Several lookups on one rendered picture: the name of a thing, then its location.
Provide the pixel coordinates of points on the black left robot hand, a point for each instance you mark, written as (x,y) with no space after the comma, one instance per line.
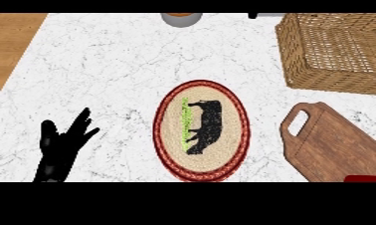
(58,149)

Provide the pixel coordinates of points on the oval woven cow placemat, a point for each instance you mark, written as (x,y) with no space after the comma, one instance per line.
(201,131)

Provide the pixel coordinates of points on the wicker basket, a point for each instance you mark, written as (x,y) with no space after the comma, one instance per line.
(327,53)

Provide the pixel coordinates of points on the grey round pot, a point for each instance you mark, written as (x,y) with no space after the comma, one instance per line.
(182,19)

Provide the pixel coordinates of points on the brown wooden cutting board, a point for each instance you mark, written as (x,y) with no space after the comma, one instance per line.
(332,146)

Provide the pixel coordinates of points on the grey appliance with black part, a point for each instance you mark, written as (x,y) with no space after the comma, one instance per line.
(267,15)

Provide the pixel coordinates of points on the dark red object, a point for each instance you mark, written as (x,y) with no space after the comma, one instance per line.
(361,179)

